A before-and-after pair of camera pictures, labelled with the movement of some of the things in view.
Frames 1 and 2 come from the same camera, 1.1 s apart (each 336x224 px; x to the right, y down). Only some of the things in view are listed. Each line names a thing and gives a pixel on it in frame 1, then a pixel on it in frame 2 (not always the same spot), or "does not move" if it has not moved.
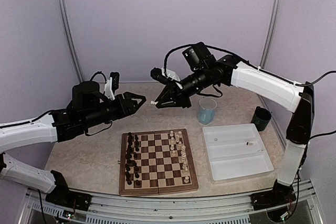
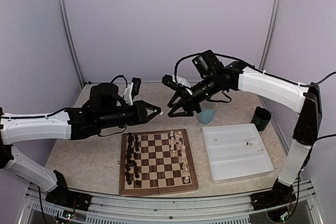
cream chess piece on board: x=186 y=172 does not move
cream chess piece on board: x=184 y=159 does not move
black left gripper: x=130 y=108 to x=140 y=114
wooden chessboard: x=155 y=162 does not move
